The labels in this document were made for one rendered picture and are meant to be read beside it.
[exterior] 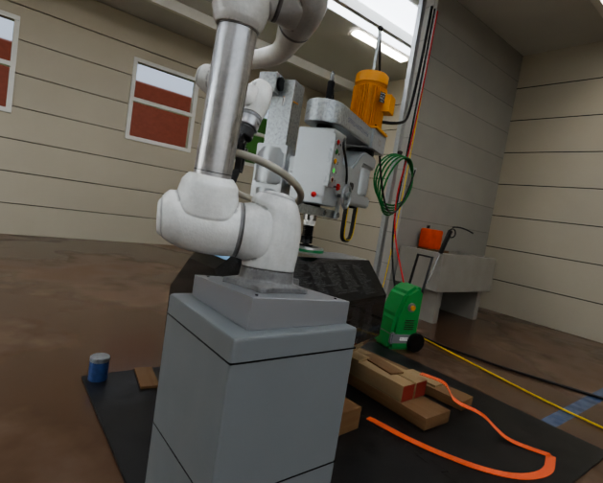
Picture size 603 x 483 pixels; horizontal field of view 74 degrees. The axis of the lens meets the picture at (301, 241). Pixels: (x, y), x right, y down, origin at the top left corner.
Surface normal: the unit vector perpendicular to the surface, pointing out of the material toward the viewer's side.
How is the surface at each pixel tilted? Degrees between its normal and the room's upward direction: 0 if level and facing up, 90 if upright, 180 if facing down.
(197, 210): 90
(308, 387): 90
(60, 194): 90
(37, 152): 90
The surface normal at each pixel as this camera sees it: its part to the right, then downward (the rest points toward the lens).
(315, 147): -0.44, 0.00
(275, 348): 0.62, 0.16
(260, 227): 0.25, -0.07
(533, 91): -0.78, -0.07
